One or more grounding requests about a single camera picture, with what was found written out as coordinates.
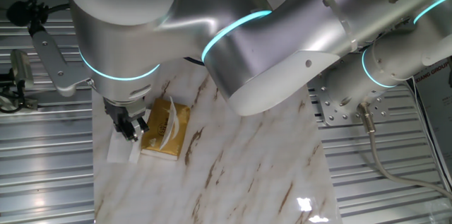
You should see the white rectangular device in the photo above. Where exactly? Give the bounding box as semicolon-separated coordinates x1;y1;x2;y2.
10;49;35;90

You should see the black camera cable with plug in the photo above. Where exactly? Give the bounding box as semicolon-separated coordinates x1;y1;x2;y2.
6;0;71;37

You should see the marble pattern table sheet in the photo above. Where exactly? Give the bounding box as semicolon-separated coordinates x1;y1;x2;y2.
90;0;343;224

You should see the long black gripper cable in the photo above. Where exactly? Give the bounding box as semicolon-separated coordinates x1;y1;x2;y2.
183;57;206;66

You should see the black cable loop at clamp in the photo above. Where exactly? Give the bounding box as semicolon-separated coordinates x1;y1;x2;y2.
0;71;26;114

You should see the white paper napkin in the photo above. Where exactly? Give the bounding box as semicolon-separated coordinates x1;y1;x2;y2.
106;109;143;165
158;95;178;151

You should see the gold tissue pack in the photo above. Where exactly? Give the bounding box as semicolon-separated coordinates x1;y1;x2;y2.
140;97;191;162

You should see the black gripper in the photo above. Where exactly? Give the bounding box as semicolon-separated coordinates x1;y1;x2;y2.
103;96;150;143

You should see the white printed sign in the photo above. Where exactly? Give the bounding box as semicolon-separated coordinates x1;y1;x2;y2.
411;57;452;182

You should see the clear plastic film piece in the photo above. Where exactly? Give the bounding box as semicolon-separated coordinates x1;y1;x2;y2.
429;201;452;224

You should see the metal clamp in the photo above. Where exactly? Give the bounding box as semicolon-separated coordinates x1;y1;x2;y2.
0;95;39;112

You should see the grey cable with metal connector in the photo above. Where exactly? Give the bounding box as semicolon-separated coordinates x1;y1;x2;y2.
355;102;452;201

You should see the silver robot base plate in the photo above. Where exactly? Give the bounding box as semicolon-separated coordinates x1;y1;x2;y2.
310;75;390;127

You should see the thin black cable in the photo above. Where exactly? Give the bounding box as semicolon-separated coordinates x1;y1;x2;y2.
405;78;452;193

